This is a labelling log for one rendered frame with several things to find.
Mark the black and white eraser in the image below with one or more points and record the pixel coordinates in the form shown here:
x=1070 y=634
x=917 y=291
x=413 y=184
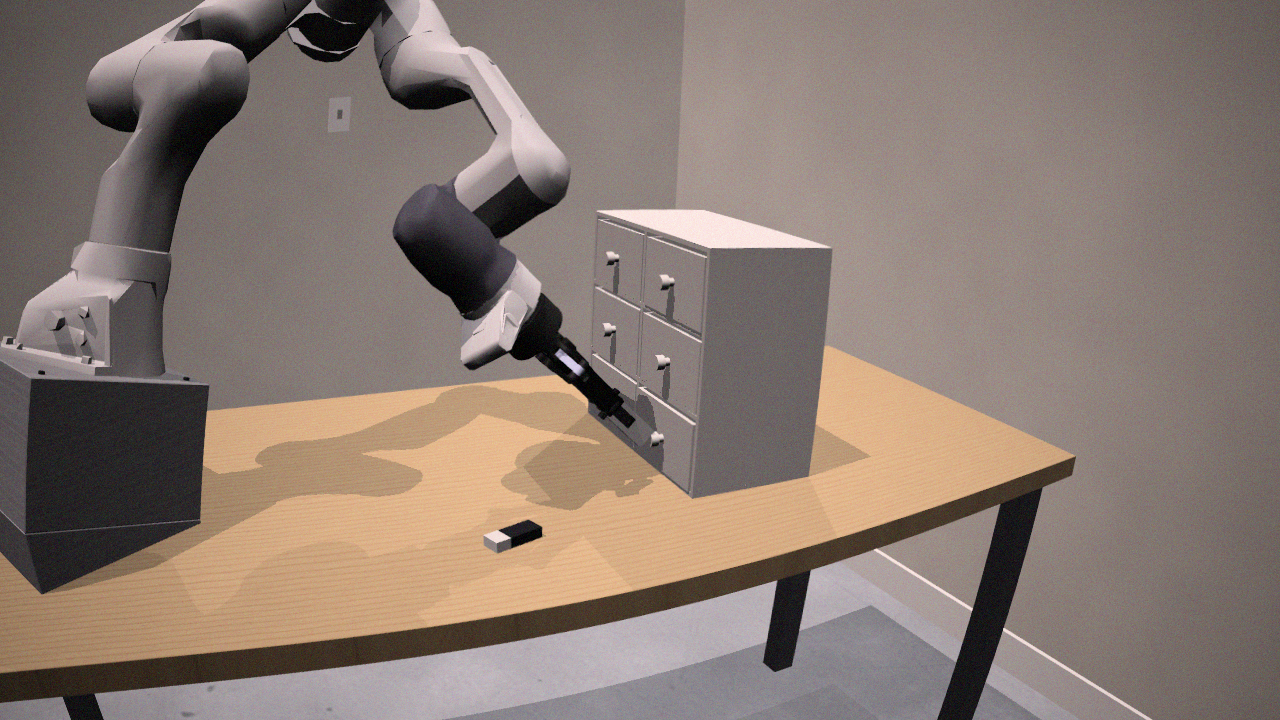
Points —
x=512 y=536

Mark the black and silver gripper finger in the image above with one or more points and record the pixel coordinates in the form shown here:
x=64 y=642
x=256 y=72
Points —
x=603 y=396
x=541 y=358

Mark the grey drawer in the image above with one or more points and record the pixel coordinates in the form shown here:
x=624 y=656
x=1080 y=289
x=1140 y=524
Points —
x=675 y=431
x=622 y=271
x=618 y=336
x=675 y=278
x=670 y=360
x=615 y=378

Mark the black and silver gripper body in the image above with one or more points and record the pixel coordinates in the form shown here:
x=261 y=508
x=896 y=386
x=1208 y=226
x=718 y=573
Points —
x=539 y=333

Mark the white chest of drawers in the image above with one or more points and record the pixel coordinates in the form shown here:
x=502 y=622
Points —
x=764 y=326

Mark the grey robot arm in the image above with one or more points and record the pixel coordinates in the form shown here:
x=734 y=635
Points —
x=106 y=316

